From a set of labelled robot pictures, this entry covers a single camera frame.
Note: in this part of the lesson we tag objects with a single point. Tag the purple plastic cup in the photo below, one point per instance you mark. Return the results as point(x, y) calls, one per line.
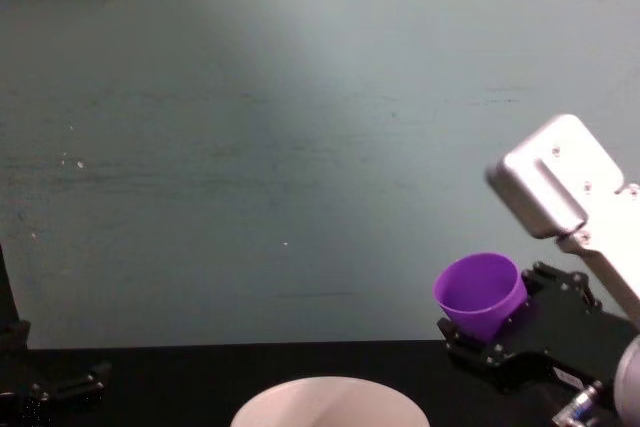
point(480, 292)

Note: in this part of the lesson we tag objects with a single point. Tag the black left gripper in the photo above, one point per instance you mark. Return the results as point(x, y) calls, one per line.
point(12, 397)

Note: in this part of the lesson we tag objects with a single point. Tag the white round bowl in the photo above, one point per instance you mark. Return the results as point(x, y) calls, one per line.
point(325, 404)

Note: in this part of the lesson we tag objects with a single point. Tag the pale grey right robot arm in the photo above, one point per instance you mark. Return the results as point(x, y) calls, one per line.
point(545, 177)

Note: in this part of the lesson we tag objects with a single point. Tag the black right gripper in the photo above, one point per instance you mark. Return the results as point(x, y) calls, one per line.
point(560, 332)

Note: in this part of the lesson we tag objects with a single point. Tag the black table cloth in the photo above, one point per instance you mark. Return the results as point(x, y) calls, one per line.
point(260, 362)

